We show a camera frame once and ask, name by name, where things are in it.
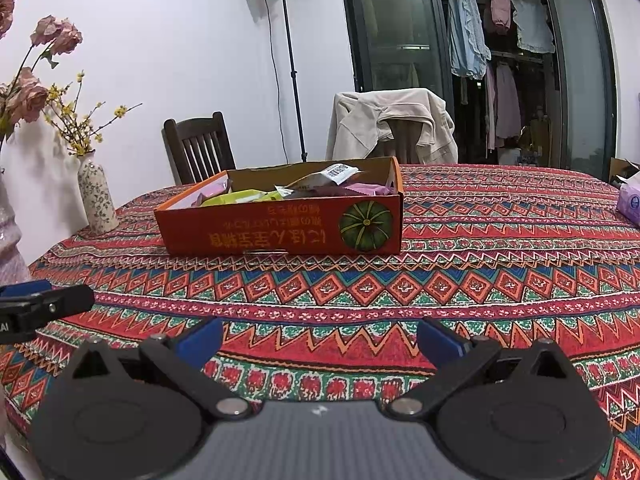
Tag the light blue hanging shirt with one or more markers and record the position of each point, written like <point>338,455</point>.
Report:
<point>467,30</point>

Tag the yellow flower branches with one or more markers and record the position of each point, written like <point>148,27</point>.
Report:
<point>120,110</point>

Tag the large pink snack packet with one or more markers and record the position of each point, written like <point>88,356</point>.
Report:
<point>370,189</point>

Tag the small white snack packet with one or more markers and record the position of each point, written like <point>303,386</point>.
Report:
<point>284,191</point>

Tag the beige jacket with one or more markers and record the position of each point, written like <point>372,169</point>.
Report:
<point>360,120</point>

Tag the dark wooden chair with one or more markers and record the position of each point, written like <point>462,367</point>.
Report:
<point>195,127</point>

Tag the red patterned tablecloth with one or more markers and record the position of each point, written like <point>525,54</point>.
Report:
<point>450,260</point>

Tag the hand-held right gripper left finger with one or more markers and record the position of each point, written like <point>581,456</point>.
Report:
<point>200,340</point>

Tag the brown cardboard carton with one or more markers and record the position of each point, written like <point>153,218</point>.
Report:
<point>620,167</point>

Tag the white grey snack packet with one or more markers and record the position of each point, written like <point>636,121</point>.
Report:
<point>335,172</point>

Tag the white floral ceramic vase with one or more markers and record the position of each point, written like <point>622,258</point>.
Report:
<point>97,200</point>

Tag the yellow-green snack packet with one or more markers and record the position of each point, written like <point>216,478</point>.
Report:
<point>240,196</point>

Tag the white hanging blouse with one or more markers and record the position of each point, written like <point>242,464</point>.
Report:
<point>532,25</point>

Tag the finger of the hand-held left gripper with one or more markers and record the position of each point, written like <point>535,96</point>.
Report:
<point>60,302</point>

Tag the wooden chair under jacket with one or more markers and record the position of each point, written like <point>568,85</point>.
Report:
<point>405,140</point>

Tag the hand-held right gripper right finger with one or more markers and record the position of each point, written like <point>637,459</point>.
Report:
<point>440,340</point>

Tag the purple tissue pack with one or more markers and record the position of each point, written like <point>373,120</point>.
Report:
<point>631,200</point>

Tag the pale pink vase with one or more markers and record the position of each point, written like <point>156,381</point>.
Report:
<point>10,240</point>

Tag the mauve hanging garment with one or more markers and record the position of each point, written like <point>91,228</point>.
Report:
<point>507,105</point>

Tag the orange cardboard box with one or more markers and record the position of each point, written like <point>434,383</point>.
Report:
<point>280,230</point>

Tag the pink rose stems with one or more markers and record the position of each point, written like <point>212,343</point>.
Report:
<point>55,35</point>

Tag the pink hanging garment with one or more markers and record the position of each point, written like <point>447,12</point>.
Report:
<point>500,7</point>

